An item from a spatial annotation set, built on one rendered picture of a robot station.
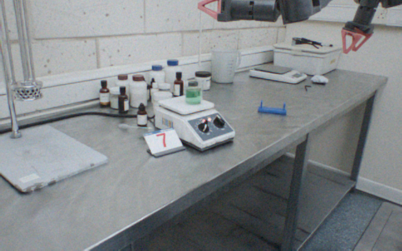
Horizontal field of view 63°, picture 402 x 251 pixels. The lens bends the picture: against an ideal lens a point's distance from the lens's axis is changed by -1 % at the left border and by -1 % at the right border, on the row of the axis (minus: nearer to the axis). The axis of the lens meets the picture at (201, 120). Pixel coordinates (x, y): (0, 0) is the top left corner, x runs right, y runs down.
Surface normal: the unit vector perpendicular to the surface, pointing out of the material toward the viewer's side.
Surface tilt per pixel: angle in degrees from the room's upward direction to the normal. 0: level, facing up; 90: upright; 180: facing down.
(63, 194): 0
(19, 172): 0
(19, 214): 0
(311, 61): 93
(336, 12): 90
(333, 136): 93
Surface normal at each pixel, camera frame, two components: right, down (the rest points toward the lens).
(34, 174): 0.07, -0.92
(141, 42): 0.76, 0.25
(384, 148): -0.65, 0.23
